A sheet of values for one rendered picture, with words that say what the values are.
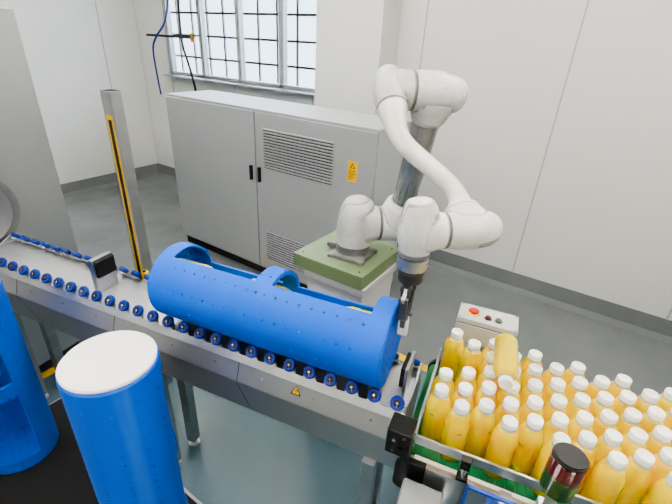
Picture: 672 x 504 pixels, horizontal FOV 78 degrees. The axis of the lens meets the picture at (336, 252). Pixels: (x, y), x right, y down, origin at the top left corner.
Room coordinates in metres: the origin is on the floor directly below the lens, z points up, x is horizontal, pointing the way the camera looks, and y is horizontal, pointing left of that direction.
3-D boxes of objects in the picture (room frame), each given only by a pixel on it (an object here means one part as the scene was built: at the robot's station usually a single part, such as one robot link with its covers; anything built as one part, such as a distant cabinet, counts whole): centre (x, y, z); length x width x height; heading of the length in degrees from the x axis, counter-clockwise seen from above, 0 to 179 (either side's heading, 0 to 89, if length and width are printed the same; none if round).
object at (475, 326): (1.20, -0.55, 1.05); 0.20 x 0.10 x 0.10; 68
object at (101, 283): (1.51, 0.99, 1.00); 0.10 x 0.04 x 0.15; 158
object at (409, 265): (1.04, -0.22, 1.39); 0.09 x 0.09 x 0.06
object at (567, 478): (0.53, -0.47, 1.23); 0.06 x 0.06 x 0.04
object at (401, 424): (0.81, -0.21, 0.95); 0.10 x 0.07 x 0.10; 158
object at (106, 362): (0.96, 0.68, 1.03); 0.28 x 0.28 x 0.01
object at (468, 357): (1.06, -0.46, 0.99); 0.07 x 0.07 x 0.19
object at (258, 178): (3.44, 0.54, 0.72); 2.15 x 0.54 x 1.45; 57
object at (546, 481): (0.53, -0.47, 1.18); 0.06 x 0.06 x 0.05
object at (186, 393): (1.47, 0.70, 0.31); 0.06 x 0.06 x 0.63; 68
